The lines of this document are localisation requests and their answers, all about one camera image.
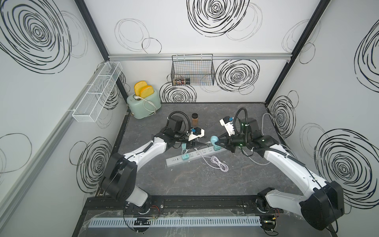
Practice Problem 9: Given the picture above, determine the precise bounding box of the teal charger with black cable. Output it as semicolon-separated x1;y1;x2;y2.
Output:
213;145;222;151

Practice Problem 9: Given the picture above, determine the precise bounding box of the light blue earbud case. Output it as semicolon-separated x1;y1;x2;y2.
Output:
210;136;219;146

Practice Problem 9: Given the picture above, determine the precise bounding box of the white charging cable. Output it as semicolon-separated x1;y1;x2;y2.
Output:
185;147;230;173

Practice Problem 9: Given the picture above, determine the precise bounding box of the white power strip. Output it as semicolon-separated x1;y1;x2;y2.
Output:
166;146;227;167

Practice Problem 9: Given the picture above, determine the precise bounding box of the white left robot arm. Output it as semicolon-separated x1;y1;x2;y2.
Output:
99;111;205;212

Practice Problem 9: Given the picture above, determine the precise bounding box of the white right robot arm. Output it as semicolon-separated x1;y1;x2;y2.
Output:
211;116;344;230

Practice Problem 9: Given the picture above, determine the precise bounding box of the brown spice bottle black lid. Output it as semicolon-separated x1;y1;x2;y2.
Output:
191;113;198;127

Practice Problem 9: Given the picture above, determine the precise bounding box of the mint green toaster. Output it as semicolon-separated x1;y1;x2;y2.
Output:
127;91;161;119

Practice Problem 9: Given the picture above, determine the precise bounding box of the front yellow toast slice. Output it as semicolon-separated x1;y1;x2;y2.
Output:
139;86;155;98

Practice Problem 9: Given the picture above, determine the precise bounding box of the yellow toast slice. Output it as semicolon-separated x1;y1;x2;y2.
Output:
134;81;148;96
139;86;155;98

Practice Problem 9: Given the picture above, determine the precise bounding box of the rear yellow toast slice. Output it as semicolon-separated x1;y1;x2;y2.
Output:
134;81;148;96

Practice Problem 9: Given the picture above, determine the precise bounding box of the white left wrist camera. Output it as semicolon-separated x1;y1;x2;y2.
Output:
188;127;205;141

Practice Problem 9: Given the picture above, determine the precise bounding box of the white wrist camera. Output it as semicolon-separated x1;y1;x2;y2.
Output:
220;116;235;136
188;127;205;141

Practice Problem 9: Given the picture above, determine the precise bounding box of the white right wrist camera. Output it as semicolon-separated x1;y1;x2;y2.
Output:
220;116;235;136

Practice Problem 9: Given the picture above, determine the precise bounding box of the black wire wall basket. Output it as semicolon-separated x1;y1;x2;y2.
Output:
170;54;216;87

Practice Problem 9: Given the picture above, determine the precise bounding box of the white slotted cable duct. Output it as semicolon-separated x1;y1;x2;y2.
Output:
88;216;262;229

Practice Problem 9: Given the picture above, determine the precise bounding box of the white wire wall shelf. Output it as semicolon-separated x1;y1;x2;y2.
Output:
72;61;122;122

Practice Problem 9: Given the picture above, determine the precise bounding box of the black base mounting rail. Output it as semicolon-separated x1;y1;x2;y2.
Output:
82;195;284;215

